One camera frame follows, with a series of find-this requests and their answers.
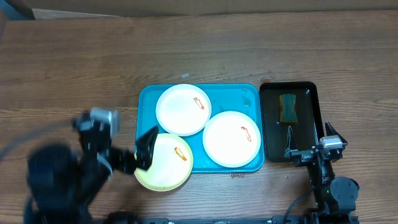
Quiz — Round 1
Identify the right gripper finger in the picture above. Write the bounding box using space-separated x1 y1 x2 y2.
285 126 298 151
325 121 348 146

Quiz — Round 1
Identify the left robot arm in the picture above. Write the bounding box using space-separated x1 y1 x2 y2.
25 108 159 223

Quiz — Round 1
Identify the ketchup stain right plate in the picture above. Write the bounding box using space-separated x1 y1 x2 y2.
241 126 252 142

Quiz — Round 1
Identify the yellow plate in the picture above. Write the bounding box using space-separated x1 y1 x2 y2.
134 133 193 192

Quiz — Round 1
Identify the ketchup stain on yellow plate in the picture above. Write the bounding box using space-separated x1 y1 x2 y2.
174 147 187 161

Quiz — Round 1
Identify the white plate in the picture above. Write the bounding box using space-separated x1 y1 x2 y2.
155 84 211 136
203 111 261 168

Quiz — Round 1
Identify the green yellow sponge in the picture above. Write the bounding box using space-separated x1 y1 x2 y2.
279 93 298 124

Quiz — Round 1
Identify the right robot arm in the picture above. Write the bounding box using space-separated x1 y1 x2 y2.
282 122 359 223

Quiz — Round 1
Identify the ketchup stain plate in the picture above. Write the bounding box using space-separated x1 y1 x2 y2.
241 126 252 142
193 97 205 110

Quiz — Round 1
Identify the ketchup stain upper left plate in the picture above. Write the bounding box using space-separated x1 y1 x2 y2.
193 97 205 110

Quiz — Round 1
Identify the teal plastic tray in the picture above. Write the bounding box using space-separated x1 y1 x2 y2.
136 83 265 174

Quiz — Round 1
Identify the black water tray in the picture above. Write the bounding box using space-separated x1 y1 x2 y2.
259 82 324 162

